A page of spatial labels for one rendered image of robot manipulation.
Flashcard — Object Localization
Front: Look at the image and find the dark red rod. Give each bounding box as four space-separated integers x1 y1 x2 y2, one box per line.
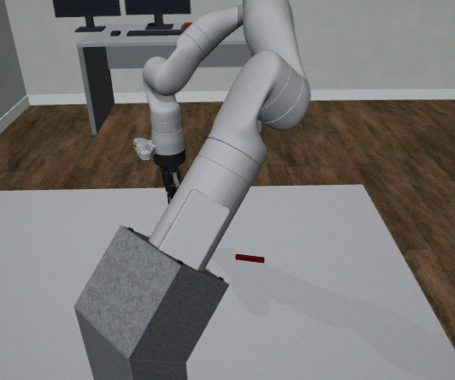
235 254 264 263

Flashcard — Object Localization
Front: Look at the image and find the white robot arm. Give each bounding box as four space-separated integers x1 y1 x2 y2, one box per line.
133 0 310 271

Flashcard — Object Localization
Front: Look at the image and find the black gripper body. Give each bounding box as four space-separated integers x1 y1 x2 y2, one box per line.
153 150 186 185

